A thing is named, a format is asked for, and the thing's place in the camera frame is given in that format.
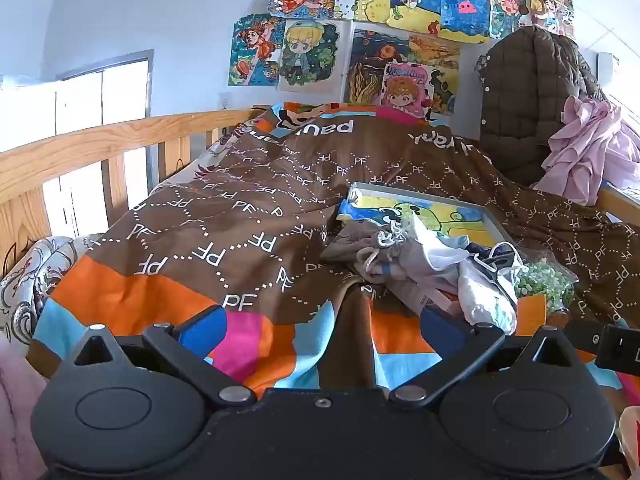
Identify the red-haired figure drawing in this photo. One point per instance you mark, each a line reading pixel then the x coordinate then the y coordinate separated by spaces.
pixel 507 10

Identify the pink garment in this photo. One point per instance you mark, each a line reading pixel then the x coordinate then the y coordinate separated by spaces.
pixel 590 150

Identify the white textured cloth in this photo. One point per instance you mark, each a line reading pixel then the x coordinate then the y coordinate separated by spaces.
pixel 487 300

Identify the yellow beach blue sea drawing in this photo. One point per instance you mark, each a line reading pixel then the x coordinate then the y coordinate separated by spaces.
pixel 400 7

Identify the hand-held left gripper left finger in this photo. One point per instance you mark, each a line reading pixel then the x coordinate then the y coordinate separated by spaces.
pixel 202 332

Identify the white smooth cloth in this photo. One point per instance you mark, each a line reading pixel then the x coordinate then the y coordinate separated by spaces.
pixel 435 245

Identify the clear bag of green pieces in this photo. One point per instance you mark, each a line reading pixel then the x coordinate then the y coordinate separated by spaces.
pixel 545 285

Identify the brown printed blanket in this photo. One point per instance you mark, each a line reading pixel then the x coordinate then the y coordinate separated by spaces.
pixel 225 200

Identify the pink fuzzy cloth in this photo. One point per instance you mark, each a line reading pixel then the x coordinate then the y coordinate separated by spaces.
pixel 17 410

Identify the white wall unit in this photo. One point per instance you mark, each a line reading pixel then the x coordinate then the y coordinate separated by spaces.
pixel 608 66

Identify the brown puffer jacket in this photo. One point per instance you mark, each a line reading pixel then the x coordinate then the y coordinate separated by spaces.
pixel 530 110

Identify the orange-haired mermaid drawing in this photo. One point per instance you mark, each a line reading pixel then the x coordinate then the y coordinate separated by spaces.
pixel 255 50

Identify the window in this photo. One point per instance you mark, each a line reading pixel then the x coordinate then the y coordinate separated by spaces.
pixel 125 90

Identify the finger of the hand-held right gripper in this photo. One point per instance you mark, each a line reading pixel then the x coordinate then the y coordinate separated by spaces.
pixel 617 350

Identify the blond boy green cap drawing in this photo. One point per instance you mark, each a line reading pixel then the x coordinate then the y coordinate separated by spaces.
pixel 310 55

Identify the orange dark creature drawing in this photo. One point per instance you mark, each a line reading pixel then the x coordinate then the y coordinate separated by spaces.
pixel 440 60

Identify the pink comic poster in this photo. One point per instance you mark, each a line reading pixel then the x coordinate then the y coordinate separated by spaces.
pixel 405 90

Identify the pink jellyfish blue drawing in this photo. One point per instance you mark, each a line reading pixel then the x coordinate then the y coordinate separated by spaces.
pixel 465 10

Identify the blond figure tall drawing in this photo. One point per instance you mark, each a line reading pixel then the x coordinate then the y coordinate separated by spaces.
pixel 550 2

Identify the grey shallow box cartoon picture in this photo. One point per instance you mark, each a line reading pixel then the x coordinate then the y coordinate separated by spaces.
pixel 425 207

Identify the wooden bed rail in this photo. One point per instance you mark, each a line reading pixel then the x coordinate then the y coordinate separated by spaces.
pixel 620 200
pixel 75 152

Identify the dark blue seaweed drawing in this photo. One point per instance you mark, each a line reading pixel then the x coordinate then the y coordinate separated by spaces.
pixel 367 65

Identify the paper package with barcode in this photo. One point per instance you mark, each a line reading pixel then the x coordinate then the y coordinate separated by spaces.
pixel 425 300

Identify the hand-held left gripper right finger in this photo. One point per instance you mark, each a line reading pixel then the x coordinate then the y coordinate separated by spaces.
pixel 442 332

